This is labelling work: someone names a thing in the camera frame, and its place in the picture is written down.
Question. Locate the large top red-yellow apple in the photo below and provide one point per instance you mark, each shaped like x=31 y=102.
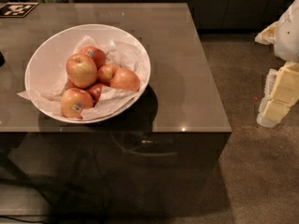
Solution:
x=81 y=70

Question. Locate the hidden left red apple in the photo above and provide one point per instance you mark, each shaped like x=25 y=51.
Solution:
x=70 y=84

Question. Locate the black white fiducial marker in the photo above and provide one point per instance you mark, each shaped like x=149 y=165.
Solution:
x=16 y=10

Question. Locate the white crumpled paper liner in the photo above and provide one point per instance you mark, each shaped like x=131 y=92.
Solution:
x=124 y=56

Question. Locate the apple with sticker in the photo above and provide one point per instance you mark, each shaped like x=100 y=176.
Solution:
x=98 y=56
x=74 y=101

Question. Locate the white bowl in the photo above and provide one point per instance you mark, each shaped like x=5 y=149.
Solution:
x=46 y=62

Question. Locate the small middle apple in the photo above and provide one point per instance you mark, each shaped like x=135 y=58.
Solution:
x=106 y=72

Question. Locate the front apple with sticker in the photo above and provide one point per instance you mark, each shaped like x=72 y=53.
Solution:
x=74 y=101

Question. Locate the right red-yellow apple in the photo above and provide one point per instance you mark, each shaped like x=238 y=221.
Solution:
x=125 y=79

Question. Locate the dark object at left edge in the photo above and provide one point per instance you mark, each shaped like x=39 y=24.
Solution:
x=2 y=59

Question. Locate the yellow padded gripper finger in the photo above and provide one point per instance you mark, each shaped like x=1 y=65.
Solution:
x=281 y=93

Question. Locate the back apple with sticker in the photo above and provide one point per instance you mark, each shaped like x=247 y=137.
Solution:
x=98 y=56

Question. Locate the dark red lower apple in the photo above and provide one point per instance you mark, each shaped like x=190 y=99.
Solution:
x=95 y=91

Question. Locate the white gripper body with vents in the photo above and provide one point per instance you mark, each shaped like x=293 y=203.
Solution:
x=288 y=36

